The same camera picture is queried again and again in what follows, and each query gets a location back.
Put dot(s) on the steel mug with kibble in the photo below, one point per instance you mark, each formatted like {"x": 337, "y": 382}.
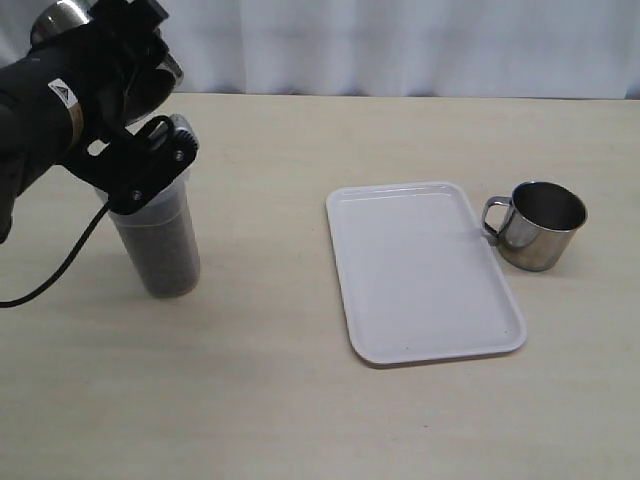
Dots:
{"x": 126, "y": 36}

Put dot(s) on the white plastic tray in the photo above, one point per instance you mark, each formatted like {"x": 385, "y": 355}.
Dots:
{"x": 418, "y": 280}

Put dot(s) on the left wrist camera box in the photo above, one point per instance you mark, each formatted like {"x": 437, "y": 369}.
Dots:
{"x": 134, "y": 168}

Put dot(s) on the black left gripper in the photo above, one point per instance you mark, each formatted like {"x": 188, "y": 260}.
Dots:
{"x": 93, "y": 94}

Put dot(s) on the white backdrop curtain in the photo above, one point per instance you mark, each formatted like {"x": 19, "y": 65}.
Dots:
{"x": 531, "y": 49}

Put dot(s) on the translucent plastic pitcher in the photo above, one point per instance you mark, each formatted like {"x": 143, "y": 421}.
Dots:
{"x": 161, "y": 243}

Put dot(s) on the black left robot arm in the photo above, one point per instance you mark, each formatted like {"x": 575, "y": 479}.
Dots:
{"x": 35, "y": 127}

